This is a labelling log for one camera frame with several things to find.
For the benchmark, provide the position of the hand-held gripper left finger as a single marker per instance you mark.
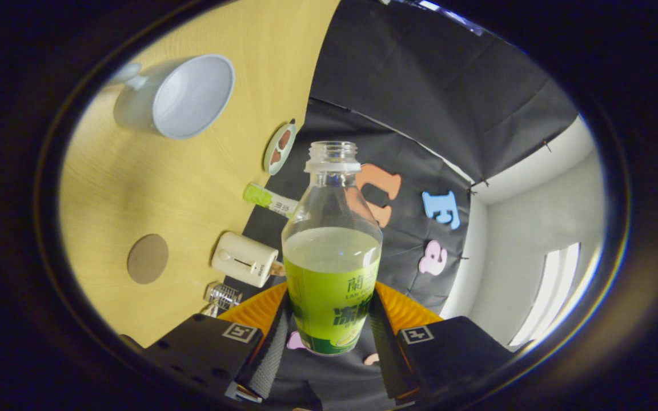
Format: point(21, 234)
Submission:
point(272, 354)

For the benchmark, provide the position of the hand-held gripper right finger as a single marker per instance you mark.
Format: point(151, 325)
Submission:
point(389, 354)

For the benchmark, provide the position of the green label juice bottle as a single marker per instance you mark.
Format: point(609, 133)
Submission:
point(332, 297)

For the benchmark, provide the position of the round brown coaster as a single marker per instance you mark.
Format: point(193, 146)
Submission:
point(148, 259)

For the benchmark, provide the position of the white cup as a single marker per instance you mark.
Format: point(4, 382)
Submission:
point(186, 97)

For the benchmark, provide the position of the small capped green bottle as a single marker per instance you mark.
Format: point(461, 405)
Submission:
point(260, 196)

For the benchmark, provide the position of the metal mesh holder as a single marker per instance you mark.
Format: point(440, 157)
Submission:
point(223, 295)

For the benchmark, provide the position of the brown toast slice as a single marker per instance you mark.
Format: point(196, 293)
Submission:
point(277, 268)

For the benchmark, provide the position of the white toaster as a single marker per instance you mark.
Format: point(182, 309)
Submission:
point(243, 260)

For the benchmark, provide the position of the ceiling light panel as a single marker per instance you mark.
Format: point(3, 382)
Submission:
point(552, 291)

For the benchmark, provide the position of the pale green plate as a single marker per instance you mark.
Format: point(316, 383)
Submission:
point(272, 168)

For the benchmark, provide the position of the brown food piece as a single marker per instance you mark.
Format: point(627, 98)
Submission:
point(275, 157)
point(285, 139)

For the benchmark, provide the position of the wooden table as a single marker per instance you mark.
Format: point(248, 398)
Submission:
point(135, 182)

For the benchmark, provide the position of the black backdrop cloth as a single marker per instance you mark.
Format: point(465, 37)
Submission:
point(420, 85)

